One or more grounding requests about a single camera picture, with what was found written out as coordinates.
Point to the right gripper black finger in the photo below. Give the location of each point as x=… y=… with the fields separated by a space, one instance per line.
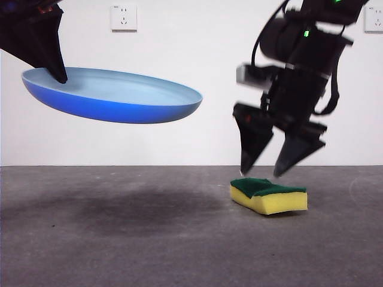
x=296 y=152
x=252 y=134

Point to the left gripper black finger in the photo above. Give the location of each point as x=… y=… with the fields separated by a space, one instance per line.
x=39 y=45

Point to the yellow sponge with green pad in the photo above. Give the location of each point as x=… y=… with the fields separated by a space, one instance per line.
x=278 y=204

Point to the blue round plate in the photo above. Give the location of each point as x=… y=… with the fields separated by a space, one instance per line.
x=119 y=101

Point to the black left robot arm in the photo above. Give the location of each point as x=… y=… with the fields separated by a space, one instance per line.
x=21 y=6

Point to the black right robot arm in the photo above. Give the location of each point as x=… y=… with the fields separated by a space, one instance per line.
x=299 y=39

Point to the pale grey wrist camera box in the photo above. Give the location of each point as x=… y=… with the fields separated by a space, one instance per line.
x=246 y=74

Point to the white wall socket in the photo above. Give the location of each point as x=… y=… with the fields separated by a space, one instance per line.
x=374 y=23
x=124 y=18

